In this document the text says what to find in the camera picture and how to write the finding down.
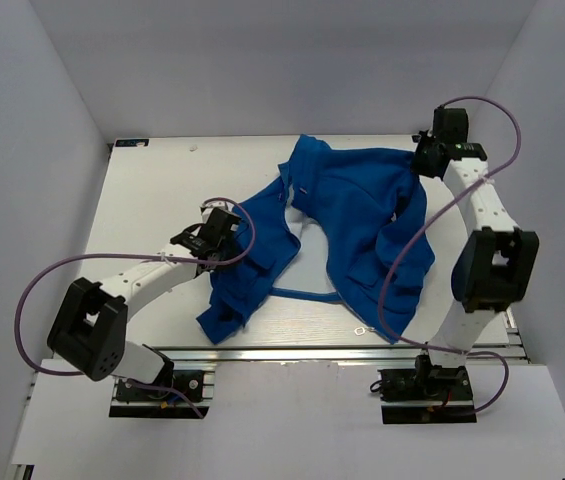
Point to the left corner label sticker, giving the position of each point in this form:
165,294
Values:
131,143

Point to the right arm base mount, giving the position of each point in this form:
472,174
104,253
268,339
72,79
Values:
411,398

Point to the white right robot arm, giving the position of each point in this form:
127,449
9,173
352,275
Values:
494,267

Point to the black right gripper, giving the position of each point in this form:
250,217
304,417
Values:
425,138

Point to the aluminium right side rail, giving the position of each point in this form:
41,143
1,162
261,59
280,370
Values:
514,336

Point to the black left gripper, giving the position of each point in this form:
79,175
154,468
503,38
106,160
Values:
231,242

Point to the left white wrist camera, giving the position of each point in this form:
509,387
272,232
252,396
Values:
213,205

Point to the aluminium front rail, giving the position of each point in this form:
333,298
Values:
362,353

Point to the blue zip jacket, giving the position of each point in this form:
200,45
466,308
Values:
370,207

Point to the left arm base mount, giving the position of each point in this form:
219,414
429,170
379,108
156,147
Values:
188,396

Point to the aluminium rail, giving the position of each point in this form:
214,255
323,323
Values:
514,336
362,353

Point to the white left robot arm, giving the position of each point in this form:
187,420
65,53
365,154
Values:
90,329

